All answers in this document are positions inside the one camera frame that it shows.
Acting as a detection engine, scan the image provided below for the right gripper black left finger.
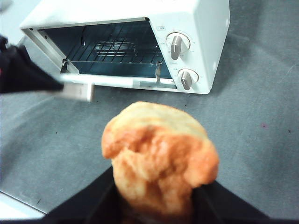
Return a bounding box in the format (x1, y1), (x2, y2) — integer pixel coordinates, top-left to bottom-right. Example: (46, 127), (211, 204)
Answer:
(46, 167), (124, 224)

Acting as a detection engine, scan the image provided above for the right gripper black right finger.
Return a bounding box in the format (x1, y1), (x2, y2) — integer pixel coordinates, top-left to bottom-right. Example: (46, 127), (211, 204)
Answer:
(186, 179), (276, 224)

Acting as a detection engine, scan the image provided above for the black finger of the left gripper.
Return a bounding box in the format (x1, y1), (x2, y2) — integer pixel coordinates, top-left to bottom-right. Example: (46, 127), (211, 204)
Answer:
(0, 45), (64, 94)

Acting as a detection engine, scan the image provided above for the oven door with tan handle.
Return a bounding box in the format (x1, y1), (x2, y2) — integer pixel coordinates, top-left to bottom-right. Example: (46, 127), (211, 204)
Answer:
(59, 72), (178, 103)

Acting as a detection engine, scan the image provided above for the golden brown bread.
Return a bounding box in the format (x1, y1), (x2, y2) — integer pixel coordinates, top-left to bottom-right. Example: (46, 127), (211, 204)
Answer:
(101, 101), (220, 224)

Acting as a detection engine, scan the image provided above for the small tan oven knob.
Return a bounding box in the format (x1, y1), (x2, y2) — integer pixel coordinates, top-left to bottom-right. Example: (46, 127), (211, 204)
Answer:
(177, 68), (199, 91)

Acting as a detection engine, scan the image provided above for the large tan oven knob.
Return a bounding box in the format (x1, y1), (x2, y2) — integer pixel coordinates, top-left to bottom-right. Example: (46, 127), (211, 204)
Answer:
(165, 32), (191, 60)

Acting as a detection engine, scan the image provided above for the white Toshiba toaster oven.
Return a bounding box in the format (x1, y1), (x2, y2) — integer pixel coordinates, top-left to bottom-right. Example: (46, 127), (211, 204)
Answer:
(20, 0), (231, 95)

